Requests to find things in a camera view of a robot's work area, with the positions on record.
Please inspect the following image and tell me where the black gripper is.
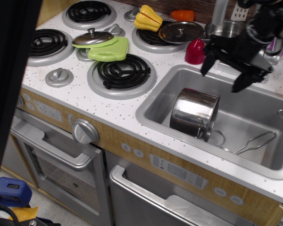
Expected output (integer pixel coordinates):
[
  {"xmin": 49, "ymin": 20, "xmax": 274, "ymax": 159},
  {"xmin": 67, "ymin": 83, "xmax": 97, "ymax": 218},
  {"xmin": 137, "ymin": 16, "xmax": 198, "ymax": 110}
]
[{"xmin": 200, "ymin": 20, "xmax": 274, "ymax": 93}]

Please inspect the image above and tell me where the steel pot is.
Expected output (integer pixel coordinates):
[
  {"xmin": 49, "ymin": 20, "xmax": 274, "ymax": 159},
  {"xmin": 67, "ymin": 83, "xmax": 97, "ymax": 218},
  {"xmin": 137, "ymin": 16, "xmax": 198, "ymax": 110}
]
[{"xmin": 169, "ymin": 88, "xmax": 220, "ymax": 142}]

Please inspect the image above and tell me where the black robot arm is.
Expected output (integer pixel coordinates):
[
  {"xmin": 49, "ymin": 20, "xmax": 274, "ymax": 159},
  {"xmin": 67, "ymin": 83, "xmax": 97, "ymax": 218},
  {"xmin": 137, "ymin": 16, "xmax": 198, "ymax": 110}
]
[{"xmin": 200, "ymin": 0, "xmax": 283, "ymax": 93}]

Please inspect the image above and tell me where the flat steel pot lid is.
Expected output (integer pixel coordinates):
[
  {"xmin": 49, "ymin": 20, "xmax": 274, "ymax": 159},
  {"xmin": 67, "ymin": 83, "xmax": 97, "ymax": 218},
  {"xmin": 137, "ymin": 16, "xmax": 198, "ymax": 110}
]
[{"xmin": 158, "ymin": 21, "xmax": 204, "ymax": 44}]

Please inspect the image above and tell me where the grey sink basin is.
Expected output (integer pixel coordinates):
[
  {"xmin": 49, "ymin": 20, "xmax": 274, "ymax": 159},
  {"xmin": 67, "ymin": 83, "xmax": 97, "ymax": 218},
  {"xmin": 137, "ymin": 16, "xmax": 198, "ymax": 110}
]
[{"xmin": 136, "ymin": 65, "xmax": 283, "ymax": 179}]

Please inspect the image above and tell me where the domed steel pot lid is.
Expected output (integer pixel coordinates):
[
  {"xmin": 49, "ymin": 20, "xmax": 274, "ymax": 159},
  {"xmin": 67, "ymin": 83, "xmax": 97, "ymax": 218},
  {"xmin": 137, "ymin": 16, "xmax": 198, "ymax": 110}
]
[{"xmin": 73, "ymin": 28, "xmax": 114, "ymax": 45}]

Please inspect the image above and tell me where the red toy cup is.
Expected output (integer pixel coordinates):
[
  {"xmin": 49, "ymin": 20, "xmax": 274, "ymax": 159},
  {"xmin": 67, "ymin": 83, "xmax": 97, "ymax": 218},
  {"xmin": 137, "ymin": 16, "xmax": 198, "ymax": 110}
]
[{"xmin": 184, "ymin": 39, "xmax": 206, "ymax": 65}]

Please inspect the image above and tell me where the small steel saucepan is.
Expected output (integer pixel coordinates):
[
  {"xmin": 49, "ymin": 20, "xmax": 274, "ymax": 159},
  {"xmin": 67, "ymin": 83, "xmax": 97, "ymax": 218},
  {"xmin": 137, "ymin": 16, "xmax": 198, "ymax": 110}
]
[{"xmin": 205, "ymin": 20, "xmax": 245, "ymax": 39}]

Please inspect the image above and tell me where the silver toy faucet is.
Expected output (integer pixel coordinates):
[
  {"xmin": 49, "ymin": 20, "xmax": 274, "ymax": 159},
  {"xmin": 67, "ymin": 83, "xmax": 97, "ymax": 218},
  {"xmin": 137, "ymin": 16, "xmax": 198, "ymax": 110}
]
[{"xmin": 212, "ymin": 0, "xmax": 283, "ymax": 76}]

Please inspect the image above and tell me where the purple toy vegetable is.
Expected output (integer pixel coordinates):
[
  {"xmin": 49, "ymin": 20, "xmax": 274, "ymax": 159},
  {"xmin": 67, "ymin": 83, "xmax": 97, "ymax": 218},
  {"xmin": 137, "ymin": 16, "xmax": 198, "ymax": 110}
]
[{"xmin": 266, "ymin": 38, "xmax": 283, "ymax": 57}]

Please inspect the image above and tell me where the white slotted spatula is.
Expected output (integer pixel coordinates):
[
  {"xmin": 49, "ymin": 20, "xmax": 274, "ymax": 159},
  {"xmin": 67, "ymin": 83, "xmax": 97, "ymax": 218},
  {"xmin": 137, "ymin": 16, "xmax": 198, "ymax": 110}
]
[{"xmin": 231, "ymin": 2, "xmax": 249, "ymax": 22}]

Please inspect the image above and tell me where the orange toy carrot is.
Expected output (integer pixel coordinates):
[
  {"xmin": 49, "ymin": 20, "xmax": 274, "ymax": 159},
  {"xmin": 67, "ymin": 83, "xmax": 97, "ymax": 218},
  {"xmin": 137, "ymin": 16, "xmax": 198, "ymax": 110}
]
[{"xmin": 170, "ymin": 10, "xmax": 195, "ymax": 22}]

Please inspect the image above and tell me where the back right black burner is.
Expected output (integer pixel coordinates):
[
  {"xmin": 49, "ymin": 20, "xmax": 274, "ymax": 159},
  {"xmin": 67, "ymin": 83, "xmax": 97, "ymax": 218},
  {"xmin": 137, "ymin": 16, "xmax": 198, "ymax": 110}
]
[{"xmin": 132, "ymin": 28, "xmax": 188, "ymax": 54}]

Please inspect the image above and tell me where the black burner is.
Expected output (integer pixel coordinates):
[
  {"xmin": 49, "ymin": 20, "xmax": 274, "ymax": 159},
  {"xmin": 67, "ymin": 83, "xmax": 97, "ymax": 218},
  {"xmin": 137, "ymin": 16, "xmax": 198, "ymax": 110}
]
[
  {"xmin": 132, "ymin": 28, "xmax": 188, "ymax": 54},
  {"xmin": 87, "ymin": 54, "xmax": 157, "ymax": 100},
  {"xmin": 27, "ymin": 29, "xmax": 74, "ymax": 67},
  {"xmin": 62, "ymin": 0, "xmax": 117, "ymax": 31}
]

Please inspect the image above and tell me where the yellow toy bell pepper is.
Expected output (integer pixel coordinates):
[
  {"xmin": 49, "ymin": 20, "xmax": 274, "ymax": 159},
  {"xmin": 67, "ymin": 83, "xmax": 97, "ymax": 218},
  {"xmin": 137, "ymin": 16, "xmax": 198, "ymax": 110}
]
[{"xmin": 134, "ymin": 5, "xmax": 163, "ymax": 32}]

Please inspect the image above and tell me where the front right black burner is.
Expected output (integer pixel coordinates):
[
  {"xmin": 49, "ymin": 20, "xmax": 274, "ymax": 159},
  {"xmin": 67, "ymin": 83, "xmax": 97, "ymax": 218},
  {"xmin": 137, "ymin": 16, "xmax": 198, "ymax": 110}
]
[{"xmin": 87, "ymin": 54, "xmax": 157, "ymax": 100}]

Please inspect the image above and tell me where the green plastic cutting board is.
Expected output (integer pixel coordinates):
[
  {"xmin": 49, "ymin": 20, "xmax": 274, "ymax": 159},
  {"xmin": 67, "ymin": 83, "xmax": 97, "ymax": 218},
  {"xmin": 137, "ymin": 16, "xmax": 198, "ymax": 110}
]
[{"xmin": 87, "ymin": 37, "xmax": 129, "ymax": 62}]

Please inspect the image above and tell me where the grey back stove knob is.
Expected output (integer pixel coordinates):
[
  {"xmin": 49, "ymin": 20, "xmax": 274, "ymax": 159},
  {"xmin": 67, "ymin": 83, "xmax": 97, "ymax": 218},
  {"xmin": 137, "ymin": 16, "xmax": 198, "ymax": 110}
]
[{"xmin": 124, "ymin": 7, "xmax": 140, "ymax": 22}]

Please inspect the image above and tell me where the grey stove knob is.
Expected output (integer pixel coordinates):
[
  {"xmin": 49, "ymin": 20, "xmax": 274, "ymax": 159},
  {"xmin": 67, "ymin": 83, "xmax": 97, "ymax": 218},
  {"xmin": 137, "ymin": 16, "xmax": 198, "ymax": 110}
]
[
  {"xmin": 104, "ymin": 24, "xmax": 125, "ymax": 37},
  {"xmin": 124, "ymin": 7, "xmax": 140, "ymax": 22},
  {"xmin": 45, "ymin": 68, "xmax": 74, "ymax": 88}
]

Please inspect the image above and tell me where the grey middle stove knob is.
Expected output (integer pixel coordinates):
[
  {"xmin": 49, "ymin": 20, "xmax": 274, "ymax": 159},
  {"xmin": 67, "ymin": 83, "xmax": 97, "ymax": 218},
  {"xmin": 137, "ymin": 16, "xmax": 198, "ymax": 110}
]
[{"xmin": 104, "ymin": 24, "xmax": 125, "ymax": 37}]

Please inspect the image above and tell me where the grey knob under board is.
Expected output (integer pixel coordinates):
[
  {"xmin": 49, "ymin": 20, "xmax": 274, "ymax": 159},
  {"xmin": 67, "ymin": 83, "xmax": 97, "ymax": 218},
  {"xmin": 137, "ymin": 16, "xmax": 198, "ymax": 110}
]
[{"xmin": 76, "ymin": 48, "xmax": 95, "ymax": 62}]

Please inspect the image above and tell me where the back left black burner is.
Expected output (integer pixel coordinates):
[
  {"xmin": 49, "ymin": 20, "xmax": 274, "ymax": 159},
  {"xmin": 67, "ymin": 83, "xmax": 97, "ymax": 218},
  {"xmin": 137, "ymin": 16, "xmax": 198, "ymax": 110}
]
[{"xmin": 62, "ymin": 0, "xmax": 117, "ymax": 31}]

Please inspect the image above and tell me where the right oven dial knob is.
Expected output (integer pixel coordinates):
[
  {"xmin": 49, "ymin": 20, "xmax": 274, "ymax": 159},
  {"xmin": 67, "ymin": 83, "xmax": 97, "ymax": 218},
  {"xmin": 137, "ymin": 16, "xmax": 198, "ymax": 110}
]
[{"xmin": 72, "ymin": 118, "xmax": 100, "ymax": 145}]

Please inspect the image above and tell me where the oven dial knob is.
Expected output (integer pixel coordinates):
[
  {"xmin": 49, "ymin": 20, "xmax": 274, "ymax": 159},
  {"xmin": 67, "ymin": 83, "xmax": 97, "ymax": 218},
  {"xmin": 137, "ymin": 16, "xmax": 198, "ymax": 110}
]
[
  {"xmin": 17, "ymin": 95, "xmax": 25, "ymax": 108},
  {"xmin": 72, "ymin": 118, "xmax": 100, "ymax": 145}
]

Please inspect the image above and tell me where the grey front stove knob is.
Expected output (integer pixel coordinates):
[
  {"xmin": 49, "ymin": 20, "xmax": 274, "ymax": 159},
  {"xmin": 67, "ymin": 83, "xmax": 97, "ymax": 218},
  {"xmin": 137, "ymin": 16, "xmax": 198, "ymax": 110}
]
[{"xmin": 45, "ymin": 68, "xmax": 74, "ymax": 88}]

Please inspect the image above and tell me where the front left black burner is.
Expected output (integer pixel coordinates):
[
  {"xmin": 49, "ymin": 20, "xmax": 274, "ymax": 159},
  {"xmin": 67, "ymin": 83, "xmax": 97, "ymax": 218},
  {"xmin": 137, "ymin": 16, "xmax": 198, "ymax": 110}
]
[{"xmin": 27, "ymin": 29, "xmax": 74, "ymax": 67}]

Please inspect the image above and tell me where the left oven dial knob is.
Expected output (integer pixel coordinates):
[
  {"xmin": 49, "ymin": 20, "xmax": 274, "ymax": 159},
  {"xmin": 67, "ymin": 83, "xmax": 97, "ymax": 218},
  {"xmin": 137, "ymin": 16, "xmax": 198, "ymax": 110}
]
[{"xmin": 17, "ymin": 95, "xmax": 25, "ymax": 108}]

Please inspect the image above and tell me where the blue clamp tool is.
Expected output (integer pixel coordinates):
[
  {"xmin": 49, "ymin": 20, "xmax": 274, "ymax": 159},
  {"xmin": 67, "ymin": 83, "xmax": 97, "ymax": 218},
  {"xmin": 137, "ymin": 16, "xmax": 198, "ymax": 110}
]
[{"xmin": 0, "ymin": 177, "xmax": 32, "ymax": 207}]

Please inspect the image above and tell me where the yellow tape piece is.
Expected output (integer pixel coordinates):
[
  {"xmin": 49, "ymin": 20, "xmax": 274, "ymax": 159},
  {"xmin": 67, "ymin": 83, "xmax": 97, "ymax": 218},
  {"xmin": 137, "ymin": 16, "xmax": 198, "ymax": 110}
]
[{"xmin": 11, "ymin": 206, "xmax": 39, "ymax": 222}]

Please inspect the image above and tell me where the wire utensil in sink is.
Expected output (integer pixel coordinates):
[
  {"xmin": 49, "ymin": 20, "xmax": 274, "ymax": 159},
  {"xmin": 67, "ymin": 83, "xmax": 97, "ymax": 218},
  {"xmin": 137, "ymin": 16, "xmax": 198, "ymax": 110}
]
[{"xmin": 220, "ymin": 131, "xmax": 277, "ymax": 155}]

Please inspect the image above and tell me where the dishwasher door with handle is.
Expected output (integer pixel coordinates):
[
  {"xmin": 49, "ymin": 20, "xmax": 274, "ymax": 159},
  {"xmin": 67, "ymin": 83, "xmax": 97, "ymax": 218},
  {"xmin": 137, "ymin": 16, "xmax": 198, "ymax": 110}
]
[{"xmin": 106, "ymin": 152, "xmax": 253, "ymax": 226}]

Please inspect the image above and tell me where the oven door with handle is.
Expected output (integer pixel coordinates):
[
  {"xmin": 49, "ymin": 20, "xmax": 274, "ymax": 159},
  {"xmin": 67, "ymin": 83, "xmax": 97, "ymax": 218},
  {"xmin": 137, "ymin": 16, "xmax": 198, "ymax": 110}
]
[{"xmin": 11, "ymin": 109, "xmax": 113, "ymax": 226}]

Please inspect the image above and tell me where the black foreground post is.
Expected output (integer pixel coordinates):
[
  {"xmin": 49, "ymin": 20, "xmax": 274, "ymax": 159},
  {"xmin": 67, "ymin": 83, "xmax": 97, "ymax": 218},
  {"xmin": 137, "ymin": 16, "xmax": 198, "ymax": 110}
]
[{"xmin": 0, "ymin": 0, "xmax": 43, "ymax": 203}]

